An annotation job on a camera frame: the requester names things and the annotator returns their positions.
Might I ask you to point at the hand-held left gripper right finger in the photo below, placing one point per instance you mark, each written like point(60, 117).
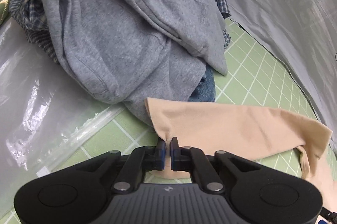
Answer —
point(172, 152)

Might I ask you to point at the clear plastic zip bag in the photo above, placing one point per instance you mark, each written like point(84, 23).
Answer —
point(26, 94)

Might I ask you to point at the blue plaid shirt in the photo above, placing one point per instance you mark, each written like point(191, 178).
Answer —
point(34, 18)

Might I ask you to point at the beige long-sleeve top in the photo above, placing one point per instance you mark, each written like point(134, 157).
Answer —
point(223, 126)

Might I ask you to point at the green checked bed sheet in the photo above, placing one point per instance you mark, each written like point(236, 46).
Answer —
point(250, 76)

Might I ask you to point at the blue denim jeans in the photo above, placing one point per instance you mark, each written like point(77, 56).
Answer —
point(206, 89)

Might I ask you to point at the grey sweatshirt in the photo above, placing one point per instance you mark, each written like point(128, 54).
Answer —
point(118, 42)

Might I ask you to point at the grey carrot print quilt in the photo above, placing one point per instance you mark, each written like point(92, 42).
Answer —
point(276, 15)

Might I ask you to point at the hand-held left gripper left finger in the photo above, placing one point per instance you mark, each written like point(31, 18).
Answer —
point(163, 152)

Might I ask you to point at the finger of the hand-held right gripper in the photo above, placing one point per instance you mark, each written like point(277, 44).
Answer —
point(326, 214)

